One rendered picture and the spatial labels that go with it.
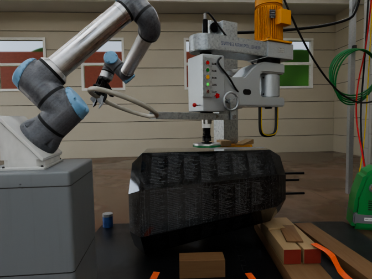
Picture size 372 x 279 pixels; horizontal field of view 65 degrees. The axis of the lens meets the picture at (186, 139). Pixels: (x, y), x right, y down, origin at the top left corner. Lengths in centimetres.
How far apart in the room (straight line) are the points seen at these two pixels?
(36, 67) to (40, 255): 80
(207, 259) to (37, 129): 131
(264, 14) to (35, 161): 211
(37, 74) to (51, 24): 784
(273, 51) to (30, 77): 187
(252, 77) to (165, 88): 612
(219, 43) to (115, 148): 660
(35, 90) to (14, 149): 27
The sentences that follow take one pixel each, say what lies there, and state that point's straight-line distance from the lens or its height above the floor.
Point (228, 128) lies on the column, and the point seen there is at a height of 94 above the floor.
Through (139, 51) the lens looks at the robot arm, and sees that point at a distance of 174.
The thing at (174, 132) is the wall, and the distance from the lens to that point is 843.
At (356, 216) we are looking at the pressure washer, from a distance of 319.
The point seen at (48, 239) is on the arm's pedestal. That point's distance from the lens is 139.
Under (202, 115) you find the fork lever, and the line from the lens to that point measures 220.
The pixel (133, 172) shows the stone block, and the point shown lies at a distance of 220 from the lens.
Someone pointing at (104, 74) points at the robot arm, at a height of 137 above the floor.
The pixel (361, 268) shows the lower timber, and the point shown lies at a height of 9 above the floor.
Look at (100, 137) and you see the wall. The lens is 860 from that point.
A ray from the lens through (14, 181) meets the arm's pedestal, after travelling 137.
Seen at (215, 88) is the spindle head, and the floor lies 128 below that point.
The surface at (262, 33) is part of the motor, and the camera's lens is 271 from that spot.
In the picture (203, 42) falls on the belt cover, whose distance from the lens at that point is 224.
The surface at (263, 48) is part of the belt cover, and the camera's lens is 258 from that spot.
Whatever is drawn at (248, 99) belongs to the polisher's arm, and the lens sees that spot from 243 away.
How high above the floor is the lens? 105
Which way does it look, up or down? 4 degrees down
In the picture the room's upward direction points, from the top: 1 degrees counter-clockwise
